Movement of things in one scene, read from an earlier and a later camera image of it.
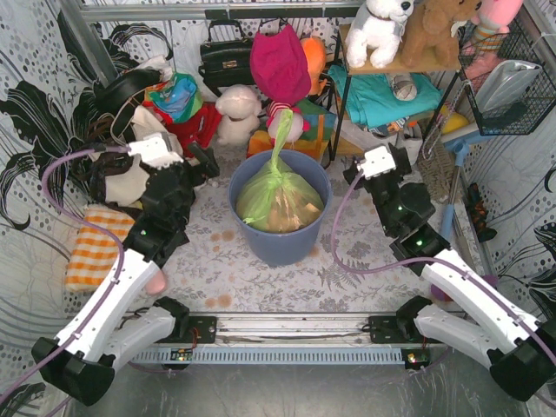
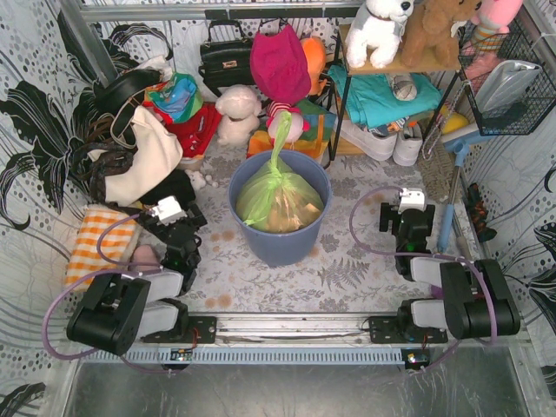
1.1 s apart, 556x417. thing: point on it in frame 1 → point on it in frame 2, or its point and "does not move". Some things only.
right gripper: [378, 182] → [387, 215]
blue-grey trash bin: [288, 247] does not move
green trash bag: [277, 196] does not move
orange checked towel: [95, 252] does not move
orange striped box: [315, 141] does not move
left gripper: [187, 164] → [191, 215]
